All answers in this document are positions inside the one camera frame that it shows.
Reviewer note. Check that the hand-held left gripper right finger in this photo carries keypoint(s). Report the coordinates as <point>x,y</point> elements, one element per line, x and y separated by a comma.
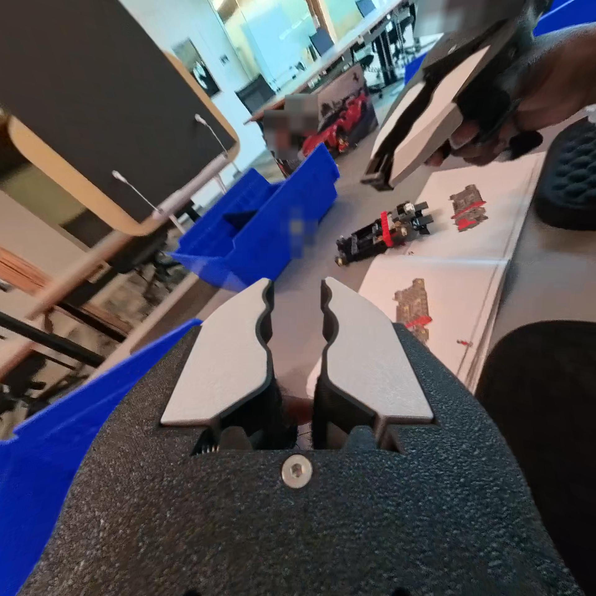
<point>372,368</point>

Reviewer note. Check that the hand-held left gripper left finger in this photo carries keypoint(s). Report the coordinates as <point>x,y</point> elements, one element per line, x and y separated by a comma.
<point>223,358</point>

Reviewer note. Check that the blue bin with black divider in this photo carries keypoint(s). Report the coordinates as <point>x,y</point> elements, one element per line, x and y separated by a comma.
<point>260,242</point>

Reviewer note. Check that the black lego set box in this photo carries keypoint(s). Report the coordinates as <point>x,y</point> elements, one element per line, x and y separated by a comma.
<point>349,121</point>

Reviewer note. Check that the black bin divider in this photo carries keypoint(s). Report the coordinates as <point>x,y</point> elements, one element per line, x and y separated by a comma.
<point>240,221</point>

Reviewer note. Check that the wooden office desk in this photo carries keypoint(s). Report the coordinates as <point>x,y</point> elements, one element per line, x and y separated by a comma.
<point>23,272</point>

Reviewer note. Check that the black quilted cushion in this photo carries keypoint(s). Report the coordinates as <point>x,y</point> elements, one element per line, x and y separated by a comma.
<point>572,186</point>

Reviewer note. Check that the long office table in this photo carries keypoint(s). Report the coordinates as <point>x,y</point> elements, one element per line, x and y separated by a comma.
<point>344,44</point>

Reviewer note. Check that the white instruction booklet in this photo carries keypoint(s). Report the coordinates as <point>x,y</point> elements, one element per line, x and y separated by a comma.
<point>465,242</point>

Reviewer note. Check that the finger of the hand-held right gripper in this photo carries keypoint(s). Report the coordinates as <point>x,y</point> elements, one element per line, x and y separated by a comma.
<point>393,123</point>
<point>428,125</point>

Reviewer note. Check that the lego car chassis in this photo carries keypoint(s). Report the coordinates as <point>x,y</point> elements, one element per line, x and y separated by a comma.
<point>368,242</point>

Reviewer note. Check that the person's black clothing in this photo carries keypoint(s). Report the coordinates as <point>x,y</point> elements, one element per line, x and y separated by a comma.
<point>549,419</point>

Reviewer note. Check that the black board on wooden stand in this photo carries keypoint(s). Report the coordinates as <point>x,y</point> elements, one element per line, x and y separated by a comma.
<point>93,93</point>

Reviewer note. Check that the blue bin holding red bricks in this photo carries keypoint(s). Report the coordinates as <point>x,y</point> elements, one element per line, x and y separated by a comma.
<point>46,465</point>

